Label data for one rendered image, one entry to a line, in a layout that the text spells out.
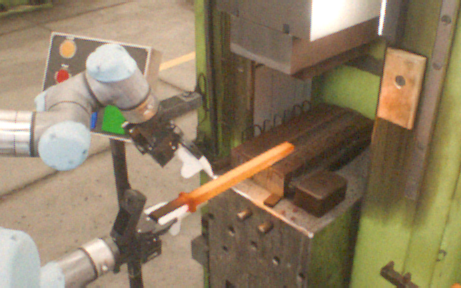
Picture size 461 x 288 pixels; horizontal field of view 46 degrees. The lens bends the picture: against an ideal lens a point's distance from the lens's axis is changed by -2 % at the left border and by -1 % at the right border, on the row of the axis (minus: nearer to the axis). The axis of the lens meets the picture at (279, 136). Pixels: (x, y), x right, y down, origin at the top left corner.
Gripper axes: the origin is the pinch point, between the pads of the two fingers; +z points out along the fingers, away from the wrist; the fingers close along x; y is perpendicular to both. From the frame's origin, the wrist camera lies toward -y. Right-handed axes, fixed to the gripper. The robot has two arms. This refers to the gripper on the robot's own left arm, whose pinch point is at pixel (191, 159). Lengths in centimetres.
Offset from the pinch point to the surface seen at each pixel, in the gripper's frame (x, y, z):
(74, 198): -148, 18, 115
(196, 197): 1.3, 4.7, 8.5
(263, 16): -1.2, -34.0, -13.3
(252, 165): 0.7, -12.1, 17.8
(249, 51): -5.5, -29.4, -4.7
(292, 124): -9.7, -35.4, 33.6
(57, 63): -67, -4, 1
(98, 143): -188, -17, 134
